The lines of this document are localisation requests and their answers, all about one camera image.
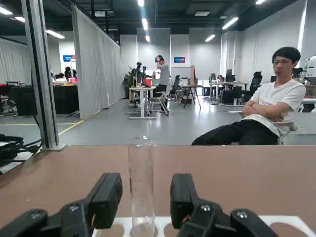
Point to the ceiling strip light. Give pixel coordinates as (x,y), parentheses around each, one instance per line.
(147,38)
(210,37)
(145,24)
(230,23)
(55,34)

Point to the person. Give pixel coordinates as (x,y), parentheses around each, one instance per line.
(70,74)
(279,98)
(164,74)

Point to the white test tube rack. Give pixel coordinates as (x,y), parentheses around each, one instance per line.
(284,219)

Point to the clear glass test tube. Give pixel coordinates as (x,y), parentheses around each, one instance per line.
(142,172)

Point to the black office chair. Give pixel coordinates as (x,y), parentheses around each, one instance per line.
(255,79)

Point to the aluminium frame post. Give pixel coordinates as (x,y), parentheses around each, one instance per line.
(39,74)

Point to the grey curtain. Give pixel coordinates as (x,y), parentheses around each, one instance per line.
(93,74)
(14,61)

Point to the white chair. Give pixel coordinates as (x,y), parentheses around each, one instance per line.
(284,138)

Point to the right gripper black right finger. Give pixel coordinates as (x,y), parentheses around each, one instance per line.
(182,197)

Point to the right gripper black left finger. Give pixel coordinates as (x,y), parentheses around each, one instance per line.
(103,202)

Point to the black covered table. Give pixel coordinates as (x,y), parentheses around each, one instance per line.
(61,98)

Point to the blue wall sign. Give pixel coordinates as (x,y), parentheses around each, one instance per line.
(67,58)
(179,59)

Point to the grey office chair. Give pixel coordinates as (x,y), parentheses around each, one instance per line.
(175,84)

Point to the white desk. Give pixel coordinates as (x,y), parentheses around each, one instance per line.
(142,88)

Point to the white rounded machine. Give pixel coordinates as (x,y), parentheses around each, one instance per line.
(311,66)

